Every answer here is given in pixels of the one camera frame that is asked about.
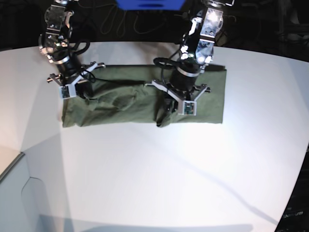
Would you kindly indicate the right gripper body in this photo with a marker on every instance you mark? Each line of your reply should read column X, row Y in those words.
column 84, row 75

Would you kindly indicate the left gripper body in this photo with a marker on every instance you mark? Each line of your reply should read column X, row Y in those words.
column 169, row 107

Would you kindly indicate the green t-shirt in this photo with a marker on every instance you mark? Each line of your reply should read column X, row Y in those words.
column 119, row 95

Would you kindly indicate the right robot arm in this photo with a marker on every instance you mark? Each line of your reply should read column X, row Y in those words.
column 54, row 43

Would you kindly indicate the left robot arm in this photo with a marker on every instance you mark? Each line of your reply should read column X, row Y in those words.
column 187, row 66

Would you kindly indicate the blue plastic bin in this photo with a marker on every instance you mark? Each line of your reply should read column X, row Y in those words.
column 138, row 5

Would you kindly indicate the grey cardboard box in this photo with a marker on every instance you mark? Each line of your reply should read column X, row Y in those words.
column 33, row 202

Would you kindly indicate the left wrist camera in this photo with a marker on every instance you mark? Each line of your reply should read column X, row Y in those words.
column 187, row 108

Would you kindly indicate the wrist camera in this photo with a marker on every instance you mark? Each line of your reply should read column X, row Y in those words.
column 187, row 108
column 67, row 91

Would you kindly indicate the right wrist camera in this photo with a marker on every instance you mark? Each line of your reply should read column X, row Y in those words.
column 67, row 91

